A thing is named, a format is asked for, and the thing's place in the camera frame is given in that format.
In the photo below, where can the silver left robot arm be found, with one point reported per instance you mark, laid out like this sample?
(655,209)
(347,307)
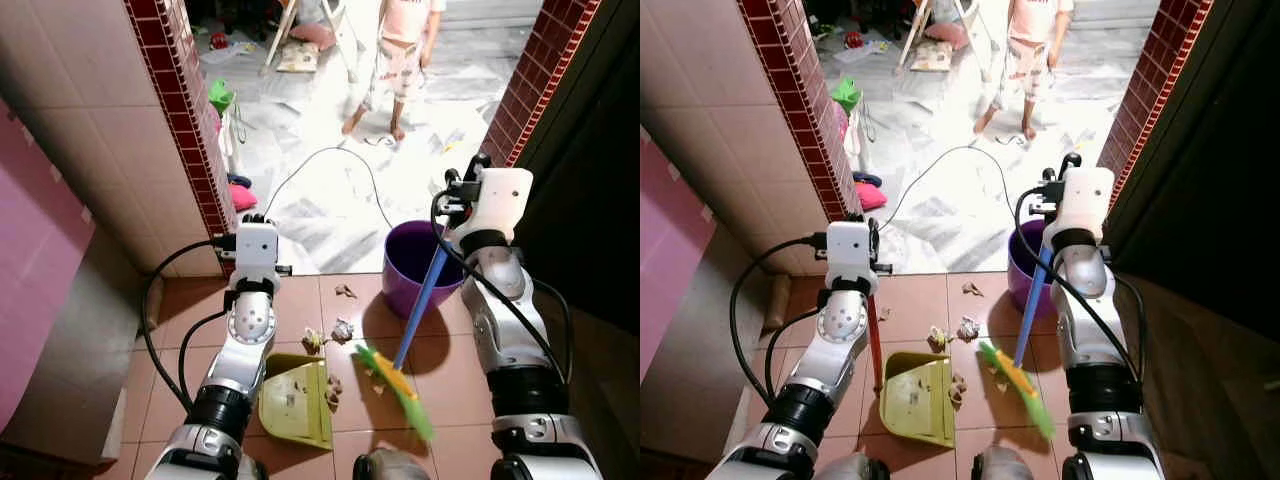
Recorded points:
(250,320)
(840,325)

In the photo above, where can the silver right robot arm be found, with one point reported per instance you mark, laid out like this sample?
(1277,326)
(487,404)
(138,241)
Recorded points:
(500,330)
(1085,330)

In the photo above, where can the pink cloth bundle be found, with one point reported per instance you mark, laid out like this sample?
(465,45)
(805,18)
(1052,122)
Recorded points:
(243,196)
(870,195)

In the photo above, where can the dark blue cloth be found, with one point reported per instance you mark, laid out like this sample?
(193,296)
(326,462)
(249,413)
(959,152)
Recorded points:
(866,179)
(240,180)

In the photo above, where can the purple plastic bucket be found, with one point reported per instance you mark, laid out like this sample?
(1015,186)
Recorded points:
(410,270)
(1018,272)

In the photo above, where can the small flat paper scrap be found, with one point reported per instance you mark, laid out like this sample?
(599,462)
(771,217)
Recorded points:
(970,289)
(345,290)

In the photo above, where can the crumpled paper scrap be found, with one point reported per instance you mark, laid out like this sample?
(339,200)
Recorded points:
(967,328)
(937,338)
(343,330)
(312,340)

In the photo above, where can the green plastic item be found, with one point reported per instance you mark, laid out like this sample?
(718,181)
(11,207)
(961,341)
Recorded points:
(220,95)
(847,95)

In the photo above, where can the child in pink clothes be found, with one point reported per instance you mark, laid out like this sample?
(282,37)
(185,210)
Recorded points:
(1030,60)
(400,60)

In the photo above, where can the brown paper scrap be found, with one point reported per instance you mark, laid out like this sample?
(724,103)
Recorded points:
(957,388)
(333,388)

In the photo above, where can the flat beige box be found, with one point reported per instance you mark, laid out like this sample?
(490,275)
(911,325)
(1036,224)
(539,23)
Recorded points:
(297,58)
(930,57)

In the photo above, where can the white furniture leg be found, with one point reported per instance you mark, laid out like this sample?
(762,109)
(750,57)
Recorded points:
(972,35)
(342,35)

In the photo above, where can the pink cushion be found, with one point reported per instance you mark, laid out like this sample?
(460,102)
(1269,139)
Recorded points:
(315,35)
(948,33)

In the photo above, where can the wooden stand legs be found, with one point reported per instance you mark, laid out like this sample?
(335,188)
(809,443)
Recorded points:
(283,30)
(915,30)

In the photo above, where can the pink door panel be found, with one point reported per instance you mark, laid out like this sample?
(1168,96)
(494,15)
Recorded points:
(30,260)
(665,260)

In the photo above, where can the grey left robot foot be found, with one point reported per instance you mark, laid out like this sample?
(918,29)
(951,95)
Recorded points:
(850,467)

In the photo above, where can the grey robot foot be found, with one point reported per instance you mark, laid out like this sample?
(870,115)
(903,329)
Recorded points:
(390,466)
(1010,466)
(850,467)

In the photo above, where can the grey right robot foot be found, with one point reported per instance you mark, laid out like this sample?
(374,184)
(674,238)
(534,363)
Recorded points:
(1010,466)
(390,466)

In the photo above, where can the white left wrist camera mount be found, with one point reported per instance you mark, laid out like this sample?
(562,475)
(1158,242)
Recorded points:
(256,250)
(850,250)

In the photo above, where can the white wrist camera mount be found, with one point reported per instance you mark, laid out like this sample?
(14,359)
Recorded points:
(850,250)
(256,250)
(1085,195)
(500,200)

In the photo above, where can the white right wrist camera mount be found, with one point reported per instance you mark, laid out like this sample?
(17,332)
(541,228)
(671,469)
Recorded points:
(500,200)
(1085,195)

